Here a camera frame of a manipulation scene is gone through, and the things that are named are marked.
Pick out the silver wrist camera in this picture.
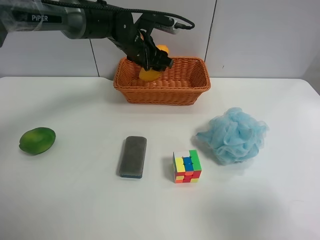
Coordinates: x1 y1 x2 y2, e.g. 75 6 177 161
141 13 181 36

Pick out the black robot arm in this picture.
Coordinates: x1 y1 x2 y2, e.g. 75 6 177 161
0 0 174 72

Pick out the blue mesh bath sponge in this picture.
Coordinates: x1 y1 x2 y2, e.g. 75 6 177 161
195 107 269 166

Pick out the grey whiteboard eraser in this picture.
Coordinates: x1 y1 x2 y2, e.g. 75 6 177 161
118 136 147 179

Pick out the multicoloured puzzle cube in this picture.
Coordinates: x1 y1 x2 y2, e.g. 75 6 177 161
172 149 202 184

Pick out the black cable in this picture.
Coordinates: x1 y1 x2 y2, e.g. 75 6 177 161
39 0 196 70

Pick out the orange woven basket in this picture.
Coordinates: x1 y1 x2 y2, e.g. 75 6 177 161
113 57 211 106

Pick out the green lemon fruit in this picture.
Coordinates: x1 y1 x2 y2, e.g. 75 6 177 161
19 127 56 156

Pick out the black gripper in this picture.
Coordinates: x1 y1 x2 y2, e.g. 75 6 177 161
109 11 173 71

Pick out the yellow mango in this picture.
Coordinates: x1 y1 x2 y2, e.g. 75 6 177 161
139 44 170 82

